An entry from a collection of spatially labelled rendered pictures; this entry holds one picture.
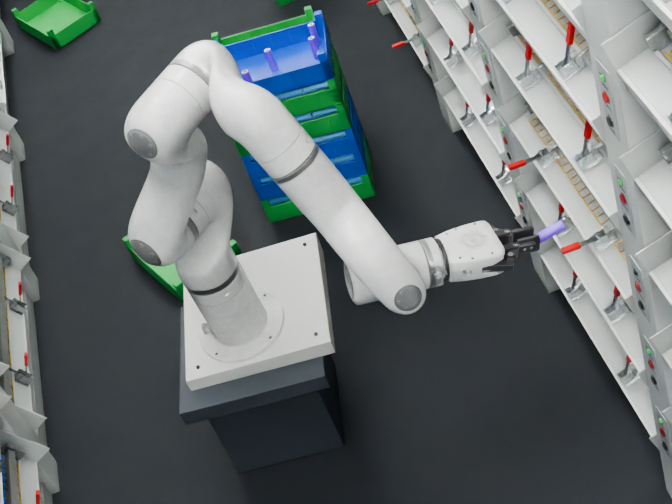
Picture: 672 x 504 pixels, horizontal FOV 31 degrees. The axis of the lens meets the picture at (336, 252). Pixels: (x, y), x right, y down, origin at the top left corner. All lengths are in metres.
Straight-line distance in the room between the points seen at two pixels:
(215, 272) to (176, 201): 0.25
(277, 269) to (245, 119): 0.85
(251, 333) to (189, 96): 0.72
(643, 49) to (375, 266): 0.56
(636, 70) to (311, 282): 1.17
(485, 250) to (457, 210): 1.12
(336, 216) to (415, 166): 1.41
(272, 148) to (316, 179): 0.09
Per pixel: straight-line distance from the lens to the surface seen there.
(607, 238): 2.21
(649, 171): 1.77
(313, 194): 1.92
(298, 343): 2.52
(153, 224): 2.25
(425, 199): 3.22
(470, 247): 2.05
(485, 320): 2.87
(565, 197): 2.34
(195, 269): 2.40
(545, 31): 2.08
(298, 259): 2.67
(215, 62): 1.96
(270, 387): 2.52
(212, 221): 2.36
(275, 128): 1.88
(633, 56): 1.65
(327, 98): 3.07
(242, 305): 2.48
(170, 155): 1.97
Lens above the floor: 2.09
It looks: 41 degrees down
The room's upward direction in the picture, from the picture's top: 22 degrees counter-clockwise
